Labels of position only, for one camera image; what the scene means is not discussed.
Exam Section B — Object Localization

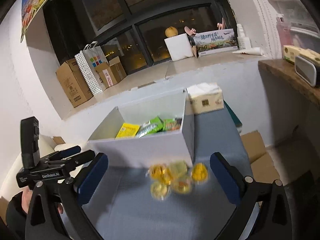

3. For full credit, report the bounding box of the large cardboard box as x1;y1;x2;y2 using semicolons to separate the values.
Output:
56;59;93;107

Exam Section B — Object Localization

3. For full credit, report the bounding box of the dark wooden side table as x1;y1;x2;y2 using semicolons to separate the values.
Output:
258;58;320;140

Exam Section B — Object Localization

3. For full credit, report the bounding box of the flat cardboard on floor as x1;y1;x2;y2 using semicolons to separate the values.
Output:
240;131;280;183

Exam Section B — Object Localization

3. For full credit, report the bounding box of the cream tissue box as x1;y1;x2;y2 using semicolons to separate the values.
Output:
283;45;312;64

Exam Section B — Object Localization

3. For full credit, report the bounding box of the small open cardboard box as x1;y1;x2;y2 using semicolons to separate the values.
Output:
94;56;127;88

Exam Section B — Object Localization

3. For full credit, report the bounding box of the round yellow fruit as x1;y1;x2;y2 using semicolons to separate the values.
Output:
165;27;178;38

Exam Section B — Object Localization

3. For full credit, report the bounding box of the printed landscape carton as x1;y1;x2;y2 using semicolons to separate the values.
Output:
193;29;238;56

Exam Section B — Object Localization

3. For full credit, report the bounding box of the white plastic bottle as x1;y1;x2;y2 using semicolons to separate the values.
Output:
236;23;252;50

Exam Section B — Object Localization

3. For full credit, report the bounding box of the left hand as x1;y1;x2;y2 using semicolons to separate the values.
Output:
21;189;65;215

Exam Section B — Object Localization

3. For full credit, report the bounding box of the green snack packet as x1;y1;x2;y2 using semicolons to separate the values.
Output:
136;116;163;138

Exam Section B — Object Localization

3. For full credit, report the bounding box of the dotted white paper bag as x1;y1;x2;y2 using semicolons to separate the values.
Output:
75;41;107;96

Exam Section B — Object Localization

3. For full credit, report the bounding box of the clear plastic drawer organizer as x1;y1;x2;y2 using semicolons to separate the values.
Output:
268;0;319;53

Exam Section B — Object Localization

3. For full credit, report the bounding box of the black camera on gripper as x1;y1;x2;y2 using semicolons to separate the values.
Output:
20;116;40;169

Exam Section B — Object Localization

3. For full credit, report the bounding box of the white storage box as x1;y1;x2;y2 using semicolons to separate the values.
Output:
86;88;194;168

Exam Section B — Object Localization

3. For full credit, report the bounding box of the soft tissue pack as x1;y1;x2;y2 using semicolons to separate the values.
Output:
187;82;224;115

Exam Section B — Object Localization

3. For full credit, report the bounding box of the green garlic pea snack bag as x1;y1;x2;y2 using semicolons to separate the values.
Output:
163;118;182;132

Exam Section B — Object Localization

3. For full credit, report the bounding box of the white foam box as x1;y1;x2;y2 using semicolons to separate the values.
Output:
164;34;194;61

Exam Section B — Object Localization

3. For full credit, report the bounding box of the white digital clock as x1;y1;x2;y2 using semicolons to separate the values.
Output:
295;55;319;87

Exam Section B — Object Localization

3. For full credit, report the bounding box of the yellow jelly cup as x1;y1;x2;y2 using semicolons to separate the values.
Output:
150;181;170;201
171;175;193;194
149;164;173;185
168;160;188;179
191;163;209;184

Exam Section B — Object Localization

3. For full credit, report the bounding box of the yellow snack packet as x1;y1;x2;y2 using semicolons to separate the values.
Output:
116;123;140;139

